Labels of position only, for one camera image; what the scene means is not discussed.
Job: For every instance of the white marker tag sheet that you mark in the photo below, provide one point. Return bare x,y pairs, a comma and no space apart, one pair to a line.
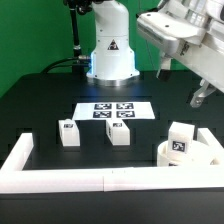
113,110

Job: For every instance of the white U-shaped fence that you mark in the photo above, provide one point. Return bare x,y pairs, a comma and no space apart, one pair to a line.
15,179

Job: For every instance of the white round stool seat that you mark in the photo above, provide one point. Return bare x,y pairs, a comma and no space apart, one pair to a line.
199,154

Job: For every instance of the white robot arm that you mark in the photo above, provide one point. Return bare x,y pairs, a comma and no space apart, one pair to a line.
112,61

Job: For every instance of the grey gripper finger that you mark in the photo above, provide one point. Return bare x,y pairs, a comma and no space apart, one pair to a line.
205,90
164,71

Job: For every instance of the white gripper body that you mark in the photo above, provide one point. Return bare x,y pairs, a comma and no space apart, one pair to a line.
191,32

